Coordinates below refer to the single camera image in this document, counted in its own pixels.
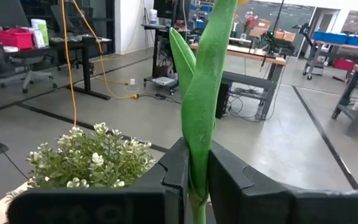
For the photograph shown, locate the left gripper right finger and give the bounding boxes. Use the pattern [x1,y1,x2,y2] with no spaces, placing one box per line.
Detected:
[208,141,295,224]

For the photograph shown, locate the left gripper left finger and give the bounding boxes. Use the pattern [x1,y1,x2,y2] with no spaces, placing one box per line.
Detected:
[134,138,191,224]

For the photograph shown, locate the yellow artificial tulip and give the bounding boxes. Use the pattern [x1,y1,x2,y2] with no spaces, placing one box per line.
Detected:
[168,0,250,224]

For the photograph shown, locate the potted plant white blossoms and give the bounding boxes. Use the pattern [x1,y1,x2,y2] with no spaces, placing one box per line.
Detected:
[25,122,155,190]

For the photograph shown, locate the black office desk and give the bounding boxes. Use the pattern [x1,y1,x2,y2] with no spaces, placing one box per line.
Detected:
[0,32,113,101]

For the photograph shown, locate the wooden table black legs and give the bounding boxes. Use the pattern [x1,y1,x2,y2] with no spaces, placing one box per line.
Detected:
[190,42,288,121]

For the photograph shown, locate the white bottle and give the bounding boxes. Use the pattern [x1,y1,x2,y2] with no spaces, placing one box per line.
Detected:
[149,8,158,26]

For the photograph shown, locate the cardboard box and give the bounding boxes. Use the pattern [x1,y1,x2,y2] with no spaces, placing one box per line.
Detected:
[273,29,296,43]
[249,18,272,38]

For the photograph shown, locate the background flower bouquet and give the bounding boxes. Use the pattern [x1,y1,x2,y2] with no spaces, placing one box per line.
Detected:
[241,11,259,35]

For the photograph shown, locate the red crate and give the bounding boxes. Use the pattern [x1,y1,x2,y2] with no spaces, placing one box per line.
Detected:
[333,57,356,72]

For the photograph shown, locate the grey office chair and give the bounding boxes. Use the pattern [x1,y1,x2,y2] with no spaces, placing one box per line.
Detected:
[0,0,58,94]
[50,3,85,71]

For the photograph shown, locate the white green carton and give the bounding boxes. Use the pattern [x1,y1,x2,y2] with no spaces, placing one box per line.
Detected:
[30,18,50,48]

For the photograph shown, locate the red storage bin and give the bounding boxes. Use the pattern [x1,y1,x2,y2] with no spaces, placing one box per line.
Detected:
[0,27,34,50]

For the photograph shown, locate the yellow extension cable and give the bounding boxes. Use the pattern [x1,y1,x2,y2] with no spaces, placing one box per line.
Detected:
[60,0,78,128]
[71,0,140,100]

